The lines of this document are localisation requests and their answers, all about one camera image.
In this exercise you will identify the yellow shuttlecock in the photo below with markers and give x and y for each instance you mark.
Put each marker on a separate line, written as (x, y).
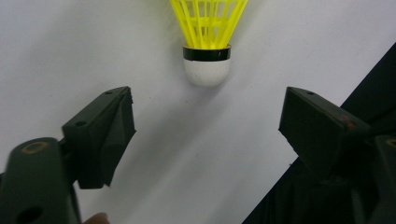
(207, 71)

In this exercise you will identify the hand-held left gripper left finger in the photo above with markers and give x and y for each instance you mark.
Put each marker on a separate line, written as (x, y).
(99, 137)

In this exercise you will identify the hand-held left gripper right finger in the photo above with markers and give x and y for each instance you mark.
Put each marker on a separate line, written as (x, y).
(320, 133)

